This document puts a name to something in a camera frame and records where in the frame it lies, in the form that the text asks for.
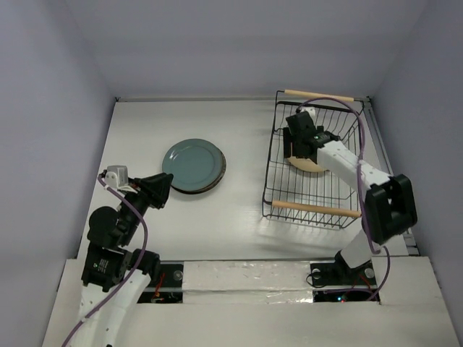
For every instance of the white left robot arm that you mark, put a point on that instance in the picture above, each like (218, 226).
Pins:
(118, 266)

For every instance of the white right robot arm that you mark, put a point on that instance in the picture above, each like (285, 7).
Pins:
(387, 202)

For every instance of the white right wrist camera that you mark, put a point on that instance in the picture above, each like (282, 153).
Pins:
(309, 109)

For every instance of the black wire dish rack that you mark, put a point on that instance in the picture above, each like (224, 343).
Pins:
(284, 182)

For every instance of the teal green plate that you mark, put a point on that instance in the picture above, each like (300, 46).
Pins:
(183, 145)

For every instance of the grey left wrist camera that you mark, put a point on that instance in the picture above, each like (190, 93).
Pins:
(116, 176)

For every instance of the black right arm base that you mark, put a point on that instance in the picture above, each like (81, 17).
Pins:
(337, 281)

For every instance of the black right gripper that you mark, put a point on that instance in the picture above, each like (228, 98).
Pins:
(294, 147)

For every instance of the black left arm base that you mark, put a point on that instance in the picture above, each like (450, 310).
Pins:
(167, 287)

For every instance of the tan bird plate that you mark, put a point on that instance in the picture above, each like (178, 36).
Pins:
(305, 164)

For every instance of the brown rimmed cream plate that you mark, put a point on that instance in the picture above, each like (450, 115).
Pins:
(202, 189)

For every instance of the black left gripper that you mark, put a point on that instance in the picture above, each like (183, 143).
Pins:
(156, 186)

